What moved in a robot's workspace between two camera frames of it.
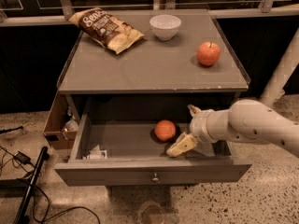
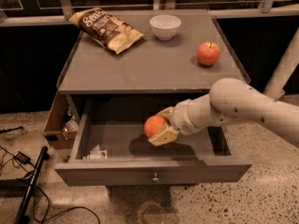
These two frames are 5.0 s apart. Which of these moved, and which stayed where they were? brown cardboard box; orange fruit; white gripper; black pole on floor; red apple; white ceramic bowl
Moved: white gripper; orange fruit
Stayed: white ceramic bowl; black pole on floor; brown cardboard box; red apple
